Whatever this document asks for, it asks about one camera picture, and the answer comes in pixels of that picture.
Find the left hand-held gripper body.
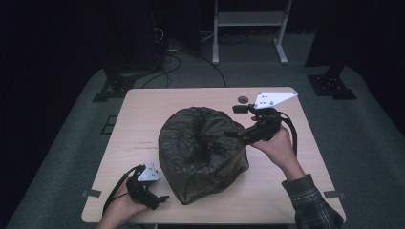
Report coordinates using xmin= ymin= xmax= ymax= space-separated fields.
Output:
xmin=126 ymin=162 xmax=160 ymax=211

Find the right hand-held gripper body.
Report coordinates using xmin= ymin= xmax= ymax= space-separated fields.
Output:
xmin=244 ymin=91 xmax=300 ymax=145

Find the black floor cable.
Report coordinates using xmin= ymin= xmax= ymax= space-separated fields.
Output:
xmin=140 ymin=52 xmax=182 ymax=89
xmin=187 ymin=52 xmax=228 ymax=88

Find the person's left hand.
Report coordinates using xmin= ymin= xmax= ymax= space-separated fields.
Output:
xmin=96 ymin=176 xmax=149 ymax=229

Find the black metal stand base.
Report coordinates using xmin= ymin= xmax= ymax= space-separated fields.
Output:
xmin=92 ymin=67 xmax=137 ymax=103
xmin=304 ymin=0 xmax=358 ymax=101

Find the grey tape strip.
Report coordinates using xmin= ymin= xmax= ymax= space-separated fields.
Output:
xmin=80 ymin=189 xmax=102 ymax=198
xmin=323 ymin=190 xmax=348 ymax=200

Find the white metal stand frame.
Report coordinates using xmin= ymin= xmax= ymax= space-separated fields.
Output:
xmin=212 ymin=0 xmax=293 ymax=66

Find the dark equipment box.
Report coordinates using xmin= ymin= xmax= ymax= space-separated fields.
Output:
xmin=104 ymin=0 xmax=162 ymax=73

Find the black plastic garbage bag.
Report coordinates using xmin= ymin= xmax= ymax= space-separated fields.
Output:
xmin=158 ymin=106 xmax=250 ymax=206

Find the person's right hand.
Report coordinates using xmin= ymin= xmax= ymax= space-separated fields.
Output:
xmin=250 ymin=115 xmax=306 ymax=181

